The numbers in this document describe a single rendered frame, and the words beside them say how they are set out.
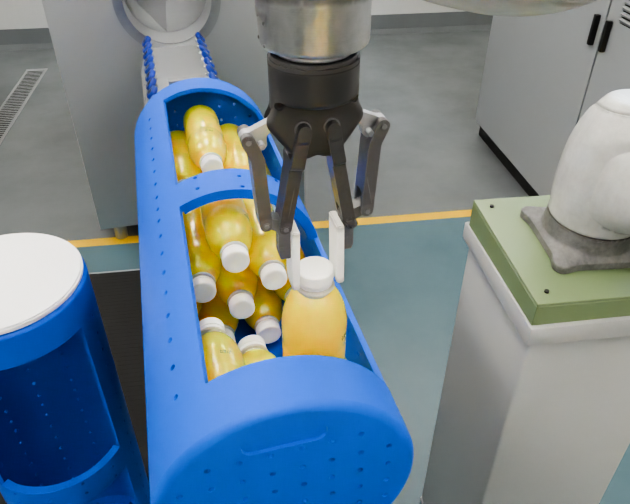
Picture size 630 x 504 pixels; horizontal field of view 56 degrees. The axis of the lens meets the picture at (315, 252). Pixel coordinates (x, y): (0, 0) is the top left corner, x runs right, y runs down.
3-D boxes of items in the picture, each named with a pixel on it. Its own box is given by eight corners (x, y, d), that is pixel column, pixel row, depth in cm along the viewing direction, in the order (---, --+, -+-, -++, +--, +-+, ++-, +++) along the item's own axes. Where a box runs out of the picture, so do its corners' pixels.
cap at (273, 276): (254, 270, 90) (256, 278, 88) (275, 256, 89) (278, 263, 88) (268, 285, 92) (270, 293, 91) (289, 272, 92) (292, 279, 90)
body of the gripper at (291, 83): (350, 29, 52) (347, 129, 57) (252, 37, 50) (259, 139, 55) (379, 57, 46) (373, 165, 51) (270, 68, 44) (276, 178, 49)
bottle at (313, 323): (275, 409, 72) (269, 293, 61) (298, 368, 77) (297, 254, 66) (329, 428, 70) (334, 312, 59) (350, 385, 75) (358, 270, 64)
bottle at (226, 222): (213, 214, 103) (228, 281, 89) (188, 186, 99) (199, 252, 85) (246, 192, 103) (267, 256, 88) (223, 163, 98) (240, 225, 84)
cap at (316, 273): (289, 289, 62) (289, 276, 60) (304, 267, 64) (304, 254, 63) (325, 299, 60) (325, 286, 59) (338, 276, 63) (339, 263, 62)
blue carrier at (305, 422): (270, 186, 143) (260, 68, 125) (407, 530, 75) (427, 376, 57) (148, 205, 137) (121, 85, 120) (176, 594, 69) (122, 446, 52)
